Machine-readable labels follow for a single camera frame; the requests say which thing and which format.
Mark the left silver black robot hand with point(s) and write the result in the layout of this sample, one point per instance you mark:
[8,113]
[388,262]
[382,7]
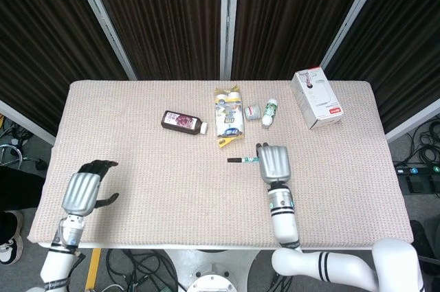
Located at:
[80,192]

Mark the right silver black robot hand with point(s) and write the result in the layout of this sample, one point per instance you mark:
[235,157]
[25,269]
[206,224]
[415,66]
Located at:
[275,165]

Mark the green white marker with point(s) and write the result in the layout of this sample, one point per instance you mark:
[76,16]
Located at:
[249,159]

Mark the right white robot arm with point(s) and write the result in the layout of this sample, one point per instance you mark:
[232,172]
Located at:
[285,223]

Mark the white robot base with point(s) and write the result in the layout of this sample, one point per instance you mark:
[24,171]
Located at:
[211,262]

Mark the green white plastic bottle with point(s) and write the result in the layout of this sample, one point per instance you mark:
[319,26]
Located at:
[270,111]

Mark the black trouser leg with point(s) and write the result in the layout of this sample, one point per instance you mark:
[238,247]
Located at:
[20,189]

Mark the yellow white drink multipack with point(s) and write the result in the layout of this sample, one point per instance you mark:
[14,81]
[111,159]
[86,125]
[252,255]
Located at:
[229,118]

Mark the chrome stool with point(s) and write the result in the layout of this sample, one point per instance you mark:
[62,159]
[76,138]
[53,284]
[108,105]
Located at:
[12,158]

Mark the white red carton box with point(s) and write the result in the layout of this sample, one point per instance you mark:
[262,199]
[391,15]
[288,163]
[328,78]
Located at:
[318,99]

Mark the beige woven table cloth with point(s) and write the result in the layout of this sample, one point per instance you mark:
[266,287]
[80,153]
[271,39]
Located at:
[172,196]

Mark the black white sneaker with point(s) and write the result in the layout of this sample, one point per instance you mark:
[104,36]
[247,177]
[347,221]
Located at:
[10,250]

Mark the brown juice bottle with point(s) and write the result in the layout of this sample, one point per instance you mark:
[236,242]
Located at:
[180,122]

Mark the black power strip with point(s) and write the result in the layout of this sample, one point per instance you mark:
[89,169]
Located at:
[417,169]

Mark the dark grey chair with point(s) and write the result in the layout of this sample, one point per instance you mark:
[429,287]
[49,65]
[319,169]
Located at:
[428,240]

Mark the silver partition rail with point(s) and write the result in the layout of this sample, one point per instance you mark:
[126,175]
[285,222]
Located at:
[412,122]
[27,123]

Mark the silver partition post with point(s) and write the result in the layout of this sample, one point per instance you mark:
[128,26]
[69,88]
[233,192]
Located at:
[103,20]
[228,20]
[354,13]

